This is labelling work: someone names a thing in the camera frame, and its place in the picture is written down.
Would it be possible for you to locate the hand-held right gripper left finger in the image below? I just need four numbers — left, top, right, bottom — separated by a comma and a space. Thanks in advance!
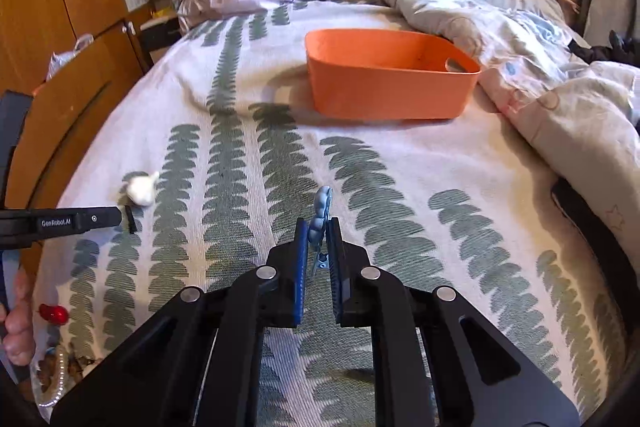
50, 217, 307, 427

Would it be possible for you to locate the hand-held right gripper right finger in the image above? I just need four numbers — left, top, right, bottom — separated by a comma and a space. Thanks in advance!
327, 217, 581, 427

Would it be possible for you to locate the blue hair clip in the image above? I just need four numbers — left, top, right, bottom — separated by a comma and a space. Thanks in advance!
307, 185, 335, 280

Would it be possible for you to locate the cream shell ornament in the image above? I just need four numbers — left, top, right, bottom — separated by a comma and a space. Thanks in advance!
125, 171, 161, 206

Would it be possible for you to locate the brown bead bracelet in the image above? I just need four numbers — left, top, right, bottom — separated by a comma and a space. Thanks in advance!
37, 349, 96, 395

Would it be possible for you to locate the orange plastic basket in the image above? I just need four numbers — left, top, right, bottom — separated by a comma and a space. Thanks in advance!
305, 28, 482, 120

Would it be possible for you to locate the person's left hand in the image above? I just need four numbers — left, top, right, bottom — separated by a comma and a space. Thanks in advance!
0, 267, 37, 367

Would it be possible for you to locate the red bead ornament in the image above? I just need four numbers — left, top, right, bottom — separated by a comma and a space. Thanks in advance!
39, 303, 69, 326

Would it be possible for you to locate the leaf print bedspread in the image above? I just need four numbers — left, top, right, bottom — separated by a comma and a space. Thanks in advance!
30, 0, 628, 427

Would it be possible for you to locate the white plastic bag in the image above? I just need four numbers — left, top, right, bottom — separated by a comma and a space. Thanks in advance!
46, 33, 96, 80

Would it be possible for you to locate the black white nightstand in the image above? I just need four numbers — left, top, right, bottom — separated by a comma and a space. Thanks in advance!
137, 9, 183, 62

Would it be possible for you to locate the crumpled white patterned duvet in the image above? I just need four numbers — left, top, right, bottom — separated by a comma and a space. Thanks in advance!
222, 0, 640, 408

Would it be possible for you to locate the light blue printed quilt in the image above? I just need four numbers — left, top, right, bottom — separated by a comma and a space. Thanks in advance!
350, 0, 640, 228

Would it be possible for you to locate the dark clothes pile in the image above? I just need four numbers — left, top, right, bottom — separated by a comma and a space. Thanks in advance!
570, 32, 640, 68

